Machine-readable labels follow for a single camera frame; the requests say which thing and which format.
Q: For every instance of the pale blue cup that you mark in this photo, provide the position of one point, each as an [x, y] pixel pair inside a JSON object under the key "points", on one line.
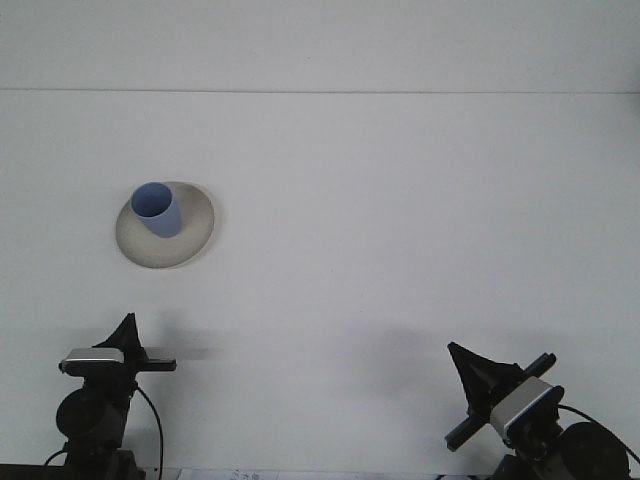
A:
{"points": [[160, 220]]}

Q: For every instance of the pale round plate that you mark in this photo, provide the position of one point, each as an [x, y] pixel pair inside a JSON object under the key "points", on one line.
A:
{"points": [[195, 235]]}

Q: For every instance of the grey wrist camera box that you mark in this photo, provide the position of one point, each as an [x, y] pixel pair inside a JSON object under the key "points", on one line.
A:
{"points": [[522, 405], [92, 357]]}

